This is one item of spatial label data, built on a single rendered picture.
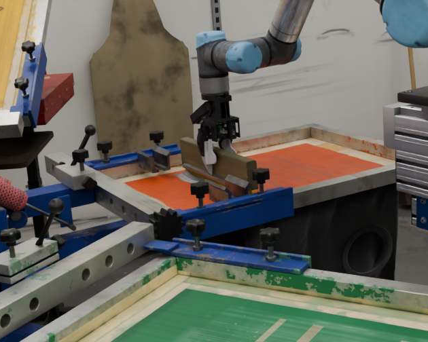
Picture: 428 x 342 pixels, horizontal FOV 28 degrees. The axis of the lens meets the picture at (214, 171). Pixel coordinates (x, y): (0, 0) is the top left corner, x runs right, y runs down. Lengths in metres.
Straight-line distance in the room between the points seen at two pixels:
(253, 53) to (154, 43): 2.25
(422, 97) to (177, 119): 2.78
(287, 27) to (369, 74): 3.03
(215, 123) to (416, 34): 0.71
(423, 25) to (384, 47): 3.57
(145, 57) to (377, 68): 1.52
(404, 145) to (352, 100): 3.22
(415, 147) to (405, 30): 0.31
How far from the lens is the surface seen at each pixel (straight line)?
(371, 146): 2.45
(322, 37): 4.84
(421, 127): 1.77
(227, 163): 2.14
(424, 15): 1.55
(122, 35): 4.18
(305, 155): 2.48
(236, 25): 4.53
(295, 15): 2.04
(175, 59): 4.32
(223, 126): 2.14
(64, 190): 2.03
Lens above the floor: 1.58
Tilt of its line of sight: 15 degrees down
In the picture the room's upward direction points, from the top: 4 degrees counter-clockwise
